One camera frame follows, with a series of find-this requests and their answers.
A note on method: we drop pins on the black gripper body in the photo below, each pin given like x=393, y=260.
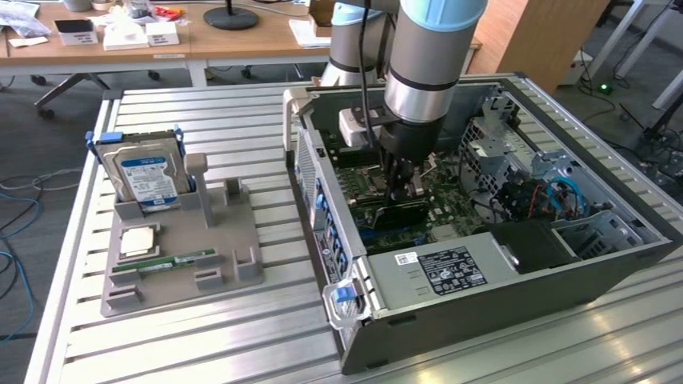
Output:
x=412, y=142

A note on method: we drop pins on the black Nvidia graphics card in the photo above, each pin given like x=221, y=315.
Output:
x=401, y=216

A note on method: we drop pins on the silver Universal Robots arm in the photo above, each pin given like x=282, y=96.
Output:
x=422, y=68

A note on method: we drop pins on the CPU socket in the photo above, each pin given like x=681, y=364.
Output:
x=374, y=180

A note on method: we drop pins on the silver drive cage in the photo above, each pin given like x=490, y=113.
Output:
x=497, y=160

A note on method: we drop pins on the green Dell motherboard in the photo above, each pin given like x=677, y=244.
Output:
x=452, y=204

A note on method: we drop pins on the silver chipset heatsink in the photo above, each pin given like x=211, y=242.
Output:
x=446, y=233

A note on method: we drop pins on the white paper stack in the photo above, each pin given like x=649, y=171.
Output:
x=310, y=36

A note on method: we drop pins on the grey power supply unit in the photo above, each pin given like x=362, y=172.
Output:
x=460, y=268

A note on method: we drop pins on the brown cardboard box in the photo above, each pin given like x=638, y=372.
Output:
x=321, y=14

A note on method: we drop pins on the wooden cabinet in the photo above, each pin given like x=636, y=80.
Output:
x=550, y=40

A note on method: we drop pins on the white socket box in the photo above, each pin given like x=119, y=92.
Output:
x=581, y=70

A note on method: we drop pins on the wooden desk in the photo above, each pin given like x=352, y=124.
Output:
x=65, y=54
x=257, y=44

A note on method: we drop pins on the black device green light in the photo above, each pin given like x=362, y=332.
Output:
x=605, y=88

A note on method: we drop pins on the blue case latch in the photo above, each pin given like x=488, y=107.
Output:
x=345, y=296

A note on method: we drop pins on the silver disk bay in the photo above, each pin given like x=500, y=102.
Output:
x=598, y=234

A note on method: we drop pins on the black round lamp base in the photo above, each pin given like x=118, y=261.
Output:
x=231, y=20

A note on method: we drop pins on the black stand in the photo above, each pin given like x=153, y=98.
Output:
x=657, y=132

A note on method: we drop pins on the dark grey PC case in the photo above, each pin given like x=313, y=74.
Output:
x=481, y=320

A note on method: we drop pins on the grey parts rack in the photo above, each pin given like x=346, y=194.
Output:
x=177, y=236

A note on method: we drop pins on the silver hard disk drive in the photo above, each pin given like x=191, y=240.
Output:
x=147, y=180

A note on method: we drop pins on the small white labelled box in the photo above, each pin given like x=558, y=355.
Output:
x=163, y=38

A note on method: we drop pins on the red package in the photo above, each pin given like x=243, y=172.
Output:
x=170, y=14

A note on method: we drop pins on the green RAM stick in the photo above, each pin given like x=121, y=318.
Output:
x=161, y=264

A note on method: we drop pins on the hard drive with blue label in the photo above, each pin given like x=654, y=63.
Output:
x=107, y=138

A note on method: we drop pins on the silver CPU chip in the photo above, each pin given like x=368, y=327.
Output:
x=137, y=243

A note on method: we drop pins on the white cardboard box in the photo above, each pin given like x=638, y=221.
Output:
x=126, y=40

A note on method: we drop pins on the white box black top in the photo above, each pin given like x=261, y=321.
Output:
x=78, y=38

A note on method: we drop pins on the grey cup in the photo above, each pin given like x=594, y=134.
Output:
x=78, y=5

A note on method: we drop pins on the beige card piece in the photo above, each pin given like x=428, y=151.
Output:
x=30, y=42

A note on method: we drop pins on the clear plastic bag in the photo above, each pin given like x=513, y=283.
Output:
x=25, y=22

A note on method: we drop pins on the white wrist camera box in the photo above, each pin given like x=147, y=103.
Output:
x=356, y=130

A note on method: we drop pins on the white table frame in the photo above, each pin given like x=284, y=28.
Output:
x=645, y=45

